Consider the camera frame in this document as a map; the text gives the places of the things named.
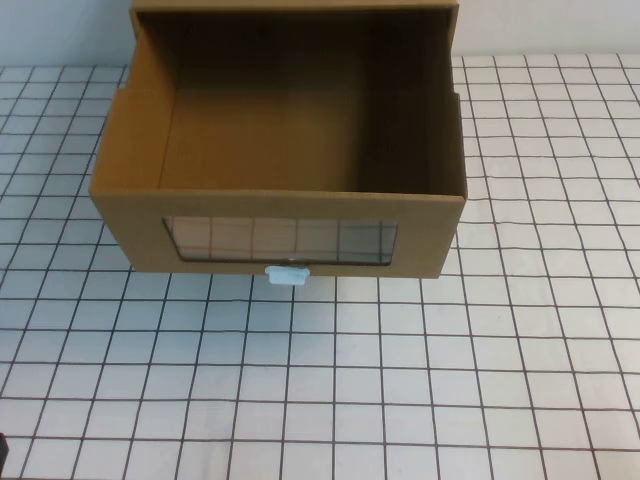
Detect white black-grid tablecloth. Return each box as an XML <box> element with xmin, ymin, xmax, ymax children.
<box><xmin>0</xmin><ymin>52</ymin><xmax>640</xmax><ymax>480</ymax></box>

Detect cardboard drawer sleeve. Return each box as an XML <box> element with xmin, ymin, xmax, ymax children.
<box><xmin>128</xmin><ymin>0</ymin><xmax>461</xmax><ymax>96</ymax></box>

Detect cardboard drawer with wide window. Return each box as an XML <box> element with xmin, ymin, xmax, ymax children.
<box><xmin>88</xmin><ymin>10</ymin><xmax>470</xmax><ymax>280</ymax></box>

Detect white plastic drawer handle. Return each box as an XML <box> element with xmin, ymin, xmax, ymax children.
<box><xmin>264</xmin><ymin>264</ymin><xmax>312</xmax><ymax>287</ymax></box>

